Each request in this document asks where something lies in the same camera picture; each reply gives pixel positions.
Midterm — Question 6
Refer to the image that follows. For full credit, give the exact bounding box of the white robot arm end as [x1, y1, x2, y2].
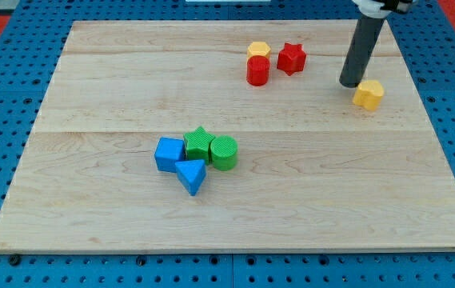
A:
[352, 0, 418, 19]

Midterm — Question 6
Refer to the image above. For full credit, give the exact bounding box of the yellow hexagon block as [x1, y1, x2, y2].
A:
[247, 42, 271, 59]

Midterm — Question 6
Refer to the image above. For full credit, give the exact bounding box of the yellow heart block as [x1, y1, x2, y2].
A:
[352, 80, 385, 111]

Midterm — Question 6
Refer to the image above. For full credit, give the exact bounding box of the wooden board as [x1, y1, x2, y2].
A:
[0, 20, 455, 254]

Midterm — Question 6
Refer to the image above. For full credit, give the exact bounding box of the blue cube block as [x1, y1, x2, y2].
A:
[154, 137, 186, 173]

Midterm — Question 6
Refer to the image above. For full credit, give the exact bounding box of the green cylinder block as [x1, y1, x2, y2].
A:
[210, 135, 238, 171]

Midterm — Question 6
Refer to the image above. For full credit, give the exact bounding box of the red star block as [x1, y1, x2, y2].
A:
[277, 42, 307, 76]

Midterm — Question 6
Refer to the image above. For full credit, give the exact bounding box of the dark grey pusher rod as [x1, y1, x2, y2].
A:
[339, 14, 385, 88]

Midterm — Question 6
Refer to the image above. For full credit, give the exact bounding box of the blue triangle block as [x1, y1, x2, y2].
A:
[175, 159, 206, 196]

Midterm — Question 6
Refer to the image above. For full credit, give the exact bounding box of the red cylinder block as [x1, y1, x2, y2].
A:
[246, 55, 270, 86]

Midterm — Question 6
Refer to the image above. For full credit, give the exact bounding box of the green star block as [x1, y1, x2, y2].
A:
[183, 126, 216, 165]

